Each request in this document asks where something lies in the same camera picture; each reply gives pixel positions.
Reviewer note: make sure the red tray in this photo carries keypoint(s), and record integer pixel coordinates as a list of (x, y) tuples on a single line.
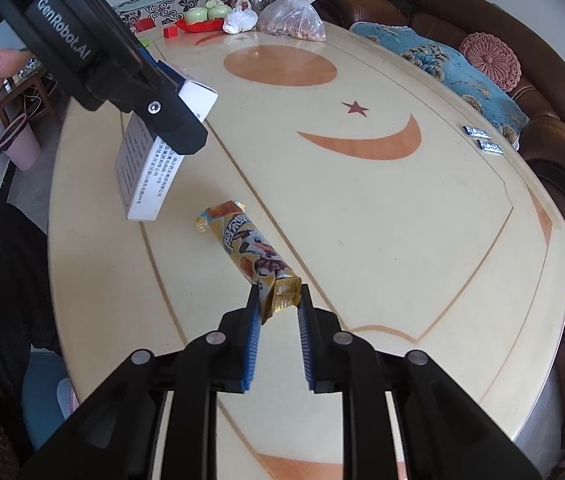
[(202, 27)]

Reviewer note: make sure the pink crochet cushion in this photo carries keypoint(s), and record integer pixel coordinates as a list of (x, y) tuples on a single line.
[(492, 60)]

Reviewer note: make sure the wooden stool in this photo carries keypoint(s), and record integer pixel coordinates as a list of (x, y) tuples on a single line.
[(42, 95)]

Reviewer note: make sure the blue plastic stool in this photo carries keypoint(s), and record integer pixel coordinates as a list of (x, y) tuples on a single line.
[(45, 400)]

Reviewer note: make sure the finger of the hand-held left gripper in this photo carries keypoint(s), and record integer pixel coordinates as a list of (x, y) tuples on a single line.
[(172, 120), (162, 62)]

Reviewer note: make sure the person's left leg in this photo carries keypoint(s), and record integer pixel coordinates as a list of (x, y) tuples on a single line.
[(2, 285)]

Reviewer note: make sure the brown leather sofa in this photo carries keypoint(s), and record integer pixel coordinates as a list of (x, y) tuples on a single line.
[(552, 110)]

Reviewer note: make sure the yellow snack wrapper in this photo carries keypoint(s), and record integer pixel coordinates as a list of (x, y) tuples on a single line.
[(250, 255)]

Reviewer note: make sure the small white plastic bag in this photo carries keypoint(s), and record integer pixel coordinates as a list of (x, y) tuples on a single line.
[(240, 19)]

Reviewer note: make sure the green cup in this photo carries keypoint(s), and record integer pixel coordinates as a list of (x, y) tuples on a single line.
[(195, 15), (218, 10)]

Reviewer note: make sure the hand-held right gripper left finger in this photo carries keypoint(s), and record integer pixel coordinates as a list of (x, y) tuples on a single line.
[(251, 345)]

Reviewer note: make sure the blue floral cushion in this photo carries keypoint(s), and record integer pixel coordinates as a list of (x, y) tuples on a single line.
[(442, 65)]

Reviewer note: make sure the small red box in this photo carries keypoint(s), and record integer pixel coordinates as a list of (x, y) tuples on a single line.
[(171, 32)]

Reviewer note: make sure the white printed carton box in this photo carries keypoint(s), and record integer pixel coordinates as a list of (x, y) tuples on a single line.
[(145, 175)]

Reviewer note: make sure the clear bag of nuts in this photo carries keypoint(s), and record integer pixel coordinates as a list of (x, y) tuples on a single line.
[(292, 20)]

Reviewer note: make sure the small pink bucket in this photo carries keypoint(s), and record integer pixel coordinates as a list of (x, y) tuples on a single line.
[(20, 147)]

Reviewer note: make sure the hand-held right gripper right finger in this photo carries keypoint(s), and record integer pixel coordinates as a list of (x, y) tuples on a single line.
[(307, 345)]

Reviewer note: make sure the black and white patterned cloth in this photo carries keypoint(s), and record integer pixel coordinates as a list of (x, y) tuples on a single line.
[(162, 7)]

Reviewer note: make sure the cream round table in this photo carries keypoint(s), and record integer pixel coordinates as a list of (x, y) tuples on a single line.
[(362, 210)]

